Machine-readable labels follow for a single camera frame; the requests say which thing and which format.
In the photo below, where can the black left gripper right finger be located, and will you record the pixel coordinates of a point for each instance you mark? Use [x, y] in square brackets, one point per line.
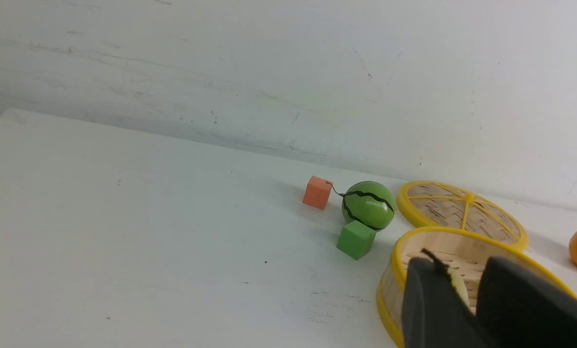
[521, 310]

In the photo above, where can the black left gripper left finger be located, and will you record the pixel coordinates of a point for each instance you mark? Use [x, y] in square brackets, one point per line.
[433, 314]

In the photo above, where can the pale green dumpling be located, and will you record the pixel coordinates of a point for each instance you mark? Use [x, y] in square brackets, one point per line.
[458, 285]

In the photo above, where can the woven bamboo steamer lid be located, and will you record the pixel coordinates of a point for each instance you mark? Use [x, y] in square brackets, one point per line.
[432, 203]

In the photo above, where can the green toy cube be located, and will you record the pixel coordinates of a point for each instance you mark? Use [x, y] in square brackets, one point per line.
[356, 239]

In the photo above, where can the green striped toy watermelon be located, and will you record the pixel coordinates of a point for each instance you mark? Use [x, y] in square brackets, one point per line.
[368, 202]

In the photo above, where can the orange toy cube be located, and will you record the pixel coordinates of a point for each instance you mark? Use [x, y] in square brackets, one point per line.
[317, 192]

